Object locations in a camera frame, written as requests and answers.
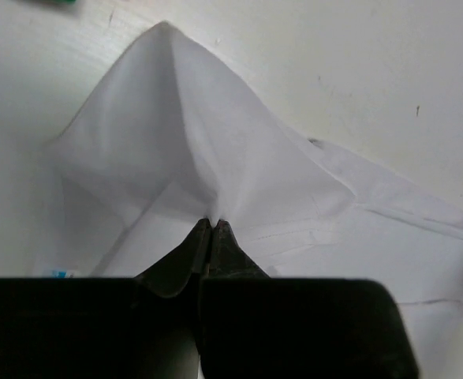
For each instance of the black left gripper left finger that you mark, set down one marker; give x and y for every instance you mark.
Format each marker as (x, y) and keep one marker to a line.
(134, 327)

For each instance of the white t-shirt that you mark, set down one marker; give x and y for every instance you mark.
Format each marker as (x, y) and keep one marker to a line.
(171, 135)

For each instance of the green folded t-shirt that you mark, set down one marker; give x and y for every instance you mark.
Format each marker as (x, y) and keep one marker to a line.
(58, 2)

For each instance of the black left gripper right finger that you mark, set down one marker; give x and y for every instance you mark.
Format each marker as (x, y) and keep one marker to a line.
(256, 326)

